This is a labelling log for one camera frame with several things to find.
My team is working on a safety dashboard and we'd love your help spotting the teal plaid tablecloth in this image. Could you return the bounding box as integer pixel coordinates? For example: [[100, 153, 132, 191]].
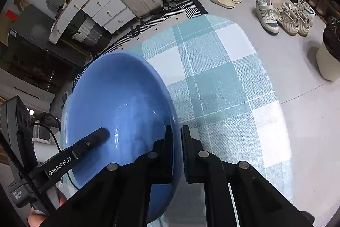
[[128, 15, 293, 198]]

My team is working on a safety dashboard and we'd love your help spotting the beige sneaker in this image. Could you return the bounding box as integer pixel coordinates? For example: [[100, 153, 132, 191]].
[[274, 6, 299, 36]]

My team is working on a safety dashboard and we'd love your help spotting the black refrigerator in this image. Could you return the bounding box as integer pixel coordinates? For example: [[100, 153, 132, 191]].
[[6, 3, 88, 68]]

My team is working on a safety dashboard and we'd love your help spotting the striped laundry basket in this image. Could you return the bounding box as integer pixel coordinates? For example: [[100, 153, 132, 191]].
[[70, 17, 112, 54]]

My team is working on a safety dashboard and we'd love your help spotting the left hand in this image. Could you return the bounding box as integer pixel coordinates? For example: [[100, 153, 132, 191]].
[[27, 192, 67, 227]]

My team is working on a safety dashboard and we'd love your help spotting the white trash bin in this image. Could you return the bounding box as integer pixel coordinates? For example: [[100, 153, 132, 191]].
[[315, 17, 340, 82]]

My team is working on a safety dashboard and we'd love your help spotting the black cable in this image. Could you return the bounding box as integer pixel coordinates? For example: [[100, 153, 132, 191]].
[[32, 122, 78, 187]]

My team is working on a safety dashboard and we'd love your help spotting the white drawer cabinet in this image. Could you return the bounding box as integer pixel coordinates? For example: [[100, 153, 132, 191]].
[[48, 0, 136, 44]]

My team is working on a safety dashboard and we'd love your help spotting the white high-top sneaker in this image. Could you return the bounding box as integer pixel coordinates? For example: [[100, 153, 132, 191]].
[[256, 0, 279, 35]]

